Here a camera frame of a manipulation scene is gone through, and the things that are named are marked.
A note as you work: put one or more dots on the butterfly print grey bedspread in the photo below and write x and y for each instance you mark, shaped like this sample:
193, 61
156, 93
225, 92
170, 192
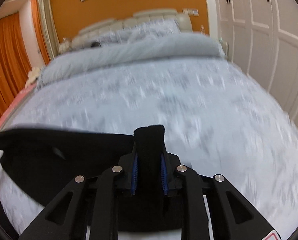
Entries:
217, 120

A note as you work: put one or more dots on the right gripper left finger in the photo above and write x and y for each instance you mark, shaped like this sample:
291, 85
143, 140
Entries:
85, 208

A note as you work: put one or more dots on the wall switch panel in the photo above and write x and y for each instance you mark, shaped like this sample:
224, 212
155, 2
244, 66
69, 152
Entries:
191, 12

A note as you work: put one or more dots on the plain grey duvet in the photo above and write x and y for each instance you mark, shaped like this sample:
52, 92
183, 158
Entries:
85, 60

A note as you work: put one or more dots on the cream flower plush toy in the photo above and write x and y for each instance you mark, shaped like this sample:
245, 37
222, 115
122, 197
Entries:
33, 76

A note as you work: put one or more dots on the black pants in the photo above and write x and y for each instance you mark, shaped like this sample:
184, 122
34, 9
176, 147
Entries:
42, 162

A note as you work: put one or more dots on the orange curtain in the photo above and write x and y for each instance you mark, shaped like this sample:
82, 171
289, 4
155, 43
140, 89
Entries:
14, 60

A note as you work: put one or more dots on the butterfly print pillow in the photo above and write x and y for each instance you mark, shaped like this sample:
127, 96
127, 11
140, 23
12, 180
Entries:
148, 30

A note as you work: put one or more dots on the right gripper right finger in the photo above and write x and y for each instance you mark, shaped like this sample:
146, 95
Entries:
213, 207

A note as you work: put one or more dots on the white wardrobe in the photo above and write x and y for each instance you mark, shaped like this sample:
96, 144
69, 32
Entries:
261, 37

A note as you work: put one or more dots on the beige padded headboard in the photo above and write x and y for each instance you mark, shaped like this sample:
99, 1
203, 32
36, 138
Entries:
112, 24

